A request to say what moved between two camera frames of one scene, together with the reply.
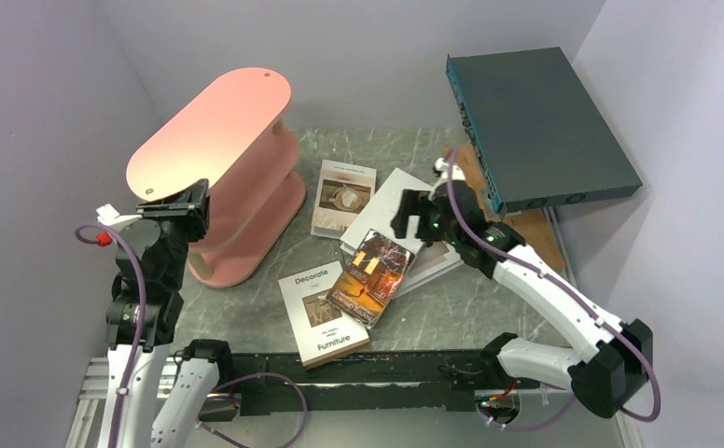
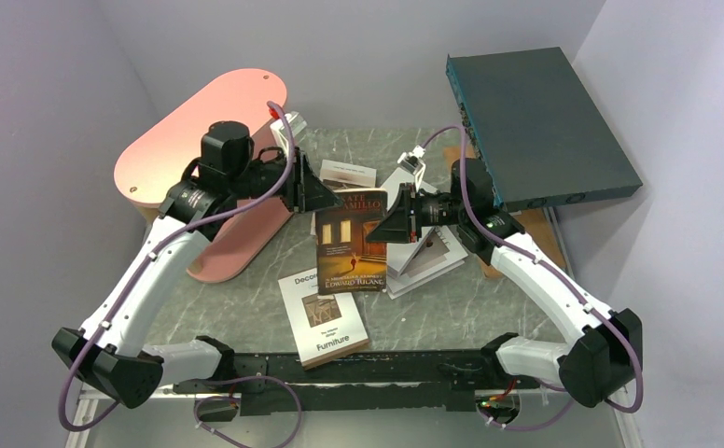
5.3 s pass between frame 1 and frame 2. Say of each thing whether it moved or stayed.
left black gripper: moved
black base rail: stayed
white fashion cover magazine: stayed
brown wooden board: stayed
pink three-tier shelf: stayed
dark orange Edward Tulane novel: moved
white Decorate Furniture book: stayed
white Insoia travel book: moved
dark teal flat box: stayed
